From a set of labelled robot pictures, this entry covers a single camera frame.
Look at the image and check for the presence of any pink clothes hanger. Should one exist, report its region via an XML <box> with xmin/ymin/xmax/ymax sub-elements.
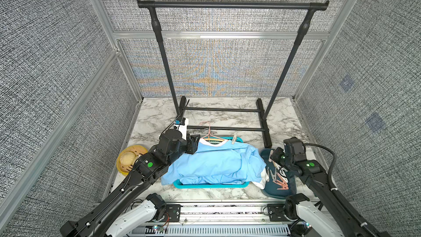
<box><xmin>199</xmin><ymin>121</ymin><xmax>226</xmax><ymax>144</ymax></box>

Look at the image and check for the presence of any beige clothespin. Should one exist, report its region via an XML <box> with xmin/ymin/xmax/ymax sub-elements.
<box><xmin>231</xmin><ymin>133</ymin><xmax>237</xmax><ymax>144</ymax></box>

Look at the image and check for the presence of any light blue t-shirt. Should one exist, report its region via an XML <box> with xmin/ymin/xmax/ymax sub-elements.
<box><xmin>161</xmin><ymin>138</ymin><xmax>269</xmax><ymax>189</ymax></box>

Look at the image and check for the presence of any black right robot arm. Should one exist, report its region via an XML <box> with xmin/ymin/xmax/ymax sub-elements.
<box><xmin>270</xmin><ymin>137</ymin><xmax>390</xmax><ymax>237</ymax></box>

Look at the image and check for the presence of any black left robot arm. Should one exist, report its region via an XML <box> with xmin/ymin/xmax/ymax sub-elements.
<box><xmin>60</xmin><ymin>129</ymin><xmax>200</xmax><ymax>237</ymax></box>

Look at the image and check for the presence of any pile of pastel clothespins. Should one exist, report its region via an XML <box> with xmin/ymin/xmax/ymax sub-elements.
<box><xmin>266</xmin><ymin>167</ymin><xmax>289</xmax><ymax>190</ymax></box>

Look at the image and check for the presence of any teal plastic basket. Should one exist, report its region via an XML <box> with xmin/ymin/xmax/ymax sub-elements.
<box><xmin>173</xmin><ymin>137</ymin><xmax>249</xmax><ymax>189</ymax></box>

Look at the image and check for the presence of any dark teal clothespin tray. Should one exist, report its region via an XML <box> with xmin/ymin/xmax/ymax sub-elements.
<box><xmin>260</xmin><ymin>149</ymin><xmax>297</xmax><ymax>199</ymax></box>

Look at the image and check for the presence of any yellow bamboo steamer basket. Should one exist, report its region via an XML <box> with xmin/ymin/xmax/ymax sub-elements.
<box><xmin>116</xmin><ymin>145</ymin><xmax>148</xmax><ymax>176</ymax></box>

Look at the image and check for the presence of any black clothes rack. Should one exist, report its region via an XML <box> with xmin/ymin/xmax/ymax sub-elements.
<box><xmin>137</xmin><ymin>0</ymin><xmax>330</xmax><ymax>149</ymax></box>

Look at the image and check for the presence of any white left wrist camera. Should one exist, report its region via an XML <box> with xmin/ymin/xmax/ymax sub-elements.
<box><xmin>173</xmin><ymin>117</ymin><xmax>189</xmax><ymax>140</ymax></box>

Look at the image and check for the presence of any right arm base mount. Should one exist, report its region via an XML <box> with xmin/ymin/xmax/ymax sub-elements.
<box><xmin>262</xmin><ymin>204</ymin><xmax>289</xmax><ymax>222</ymax></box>

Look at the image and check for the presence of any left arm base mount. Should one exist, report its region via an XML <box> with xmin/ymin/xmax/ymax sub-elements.
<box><xmin>159</xmin><ymin>204</ymin><xmax>182</xmax><ymax>223</ymax></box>

